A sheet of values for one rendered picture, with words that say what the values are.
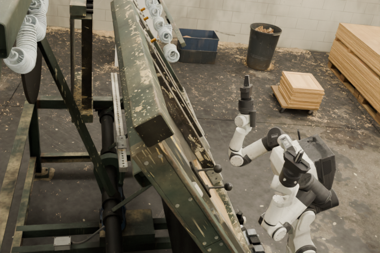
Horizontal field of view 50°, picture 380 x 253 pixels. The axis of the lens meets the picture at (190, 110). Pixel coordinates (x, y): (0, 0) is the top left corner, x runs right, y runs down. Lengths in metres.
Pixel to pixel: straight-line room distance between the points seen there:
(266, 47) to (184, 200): 5.24
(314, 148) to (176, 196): 1.05
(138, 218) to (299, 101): 3.04
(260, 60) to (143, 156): 5.43
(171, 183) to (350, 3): 6.95
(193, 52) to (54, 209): 3.64
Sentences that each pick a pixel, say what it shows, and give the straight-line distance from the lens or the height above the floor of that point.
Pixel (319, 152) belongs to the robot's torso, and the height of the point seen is 1.40.
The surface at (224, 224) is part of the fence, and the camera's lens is 2.01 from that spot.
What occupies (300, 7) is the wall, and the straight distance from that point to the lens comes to 7.76.
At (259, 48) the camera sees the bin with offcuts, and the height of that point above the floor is 0.36.
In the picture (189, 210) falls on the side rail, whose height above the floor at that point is 1.52.
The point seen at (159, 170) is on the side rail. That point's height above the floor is 1.71.
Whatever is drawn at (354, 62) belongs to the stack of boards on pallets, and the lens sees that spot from 6.74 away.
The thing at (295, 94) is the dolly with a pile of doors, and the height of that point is 0.31.
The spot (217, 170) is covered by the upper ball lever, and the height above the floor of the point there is 1.54.
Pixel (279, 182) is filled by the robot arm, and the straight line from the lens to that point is 1.94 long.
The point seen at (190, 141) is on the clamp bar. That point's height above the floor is 1.22.
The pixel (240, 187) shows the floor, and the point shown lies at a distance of 4.12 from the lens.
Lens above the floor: 2.58
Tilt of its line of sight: 30 degrees down
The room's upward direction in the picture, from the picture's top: 8 degrees clockwise
